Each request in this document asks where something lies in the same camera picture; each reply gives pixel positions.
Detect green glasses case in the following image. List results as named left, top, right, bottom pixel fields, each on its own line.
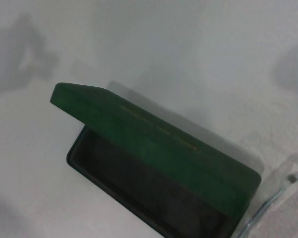
left=49, top=82, right=262, bottom=238

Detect clear white glasses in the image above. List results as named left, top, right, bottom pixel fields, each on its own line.
left=238, top=152, right=298, bottom=238

